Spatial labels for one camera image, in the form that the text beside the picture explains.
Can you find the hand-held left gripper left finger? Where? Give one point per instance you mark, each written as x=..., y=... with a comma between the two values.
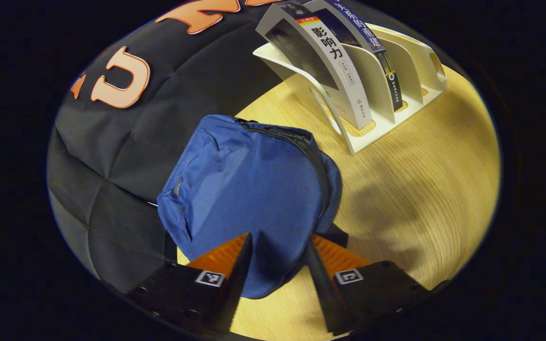
x=235, y=284

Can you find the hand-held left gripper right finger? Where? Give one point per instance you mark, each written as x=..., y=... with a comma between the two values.
x=323, y=289

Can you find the blue schoolbag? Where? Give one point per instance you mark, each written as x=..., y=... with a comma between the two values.
x=254, y=199

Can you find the grey book with white spine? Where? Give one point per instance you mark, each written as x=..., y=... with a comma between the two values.
x=334, y=66

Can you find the white bookshelf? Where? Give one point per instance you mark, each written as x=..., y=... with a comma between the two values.
x=410, y=71

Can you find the dark blue book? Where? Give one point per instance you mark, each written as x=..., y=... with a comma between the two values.
x=363, y=33

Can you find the black backdrop cloth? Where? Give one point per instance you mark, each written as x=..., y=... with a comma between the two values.
x=126, y=156

